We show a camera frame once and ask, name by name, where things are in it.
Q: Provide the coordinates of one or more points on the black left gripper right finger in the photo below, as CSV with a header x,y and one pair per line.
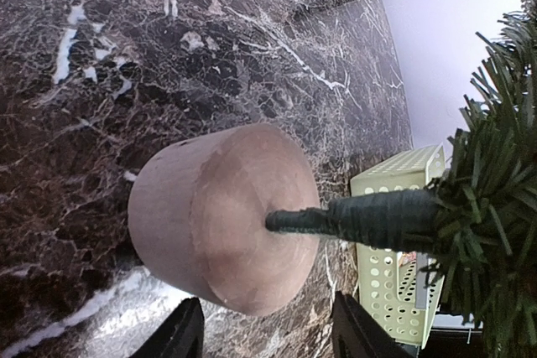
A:
x,y
355,333

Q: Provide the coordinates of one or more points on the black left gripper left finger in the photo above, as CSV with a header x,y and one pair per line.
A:
x,y
181,335

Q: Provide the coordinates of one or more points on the green perforated plastic basket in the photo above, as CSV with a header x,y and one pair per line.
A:
x,y
391,286

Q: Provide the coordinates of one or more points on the small green christmas tree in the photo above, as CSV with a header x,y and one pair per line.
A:
x,y
478,219

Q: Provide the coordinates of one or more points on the pink tree pot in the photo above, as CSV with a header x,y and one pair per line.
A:
x,y
197,210

